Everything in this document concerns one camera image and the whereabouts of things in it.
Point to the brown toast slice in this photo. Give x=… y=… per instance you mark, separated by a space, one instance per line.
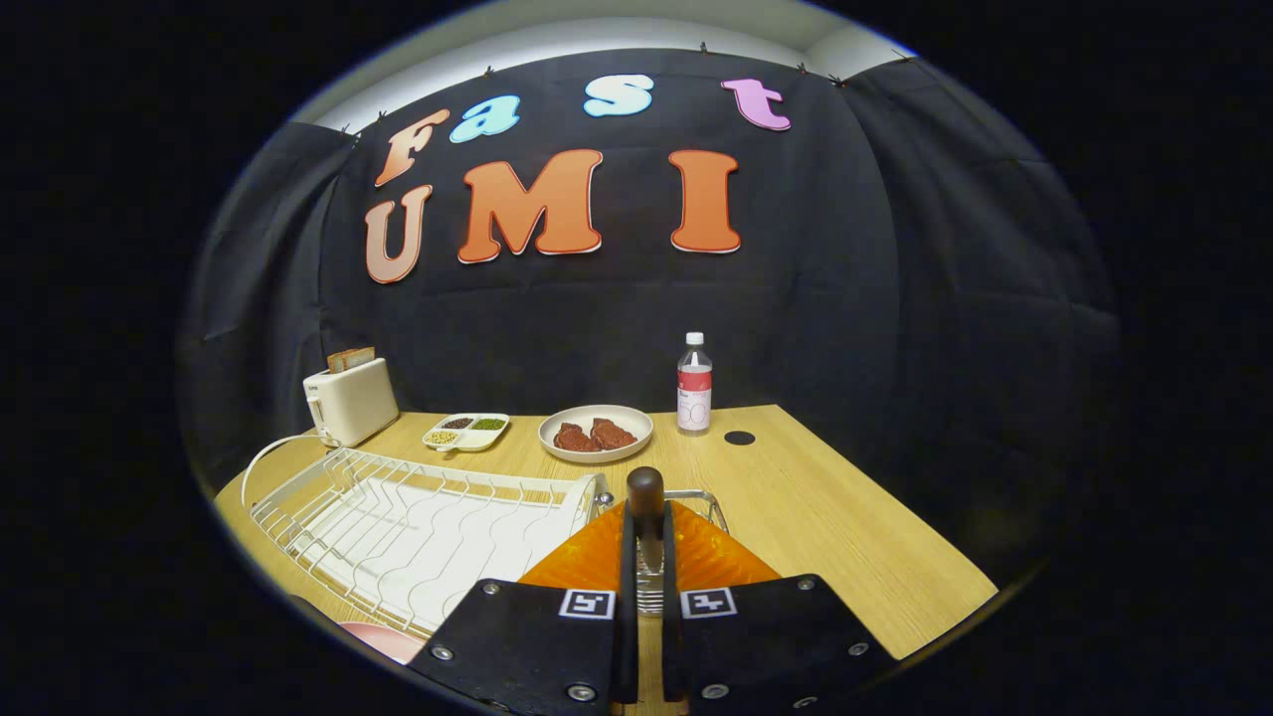
x=364 y=356
x=340 y=362

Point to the white divided dish with beans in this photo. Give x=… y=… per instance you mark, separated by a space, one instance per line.
x=475 y=438

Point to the red meat piece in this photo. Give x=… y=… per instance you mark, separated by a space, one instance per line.
x=615 y=434
x=575 y=438

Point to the clear bottle with red label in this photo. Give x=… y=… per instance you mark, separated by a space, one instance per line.
x=694 y=398

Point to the pink plate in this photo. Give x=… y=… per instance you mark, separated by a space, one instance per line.
x=388 y=641

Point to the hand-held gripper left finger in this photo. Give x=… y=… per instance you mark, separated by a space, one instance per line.
x=627 y=636

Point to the black backdrop cloth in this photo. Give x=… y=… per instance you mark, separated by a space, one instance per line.
x=845 y=298

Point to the white toaster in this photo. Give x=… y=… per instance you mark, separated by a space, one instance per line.
x=358 y=403

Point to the white round plate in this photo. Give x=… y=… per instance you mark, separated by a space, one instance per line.
x=636 y=423

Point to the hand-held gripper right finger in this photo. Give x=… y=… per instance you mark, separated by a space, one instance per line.
x=672 y=646

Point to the black round table grommet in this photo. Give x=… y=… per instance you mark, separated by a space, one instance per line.
x=740 y=438

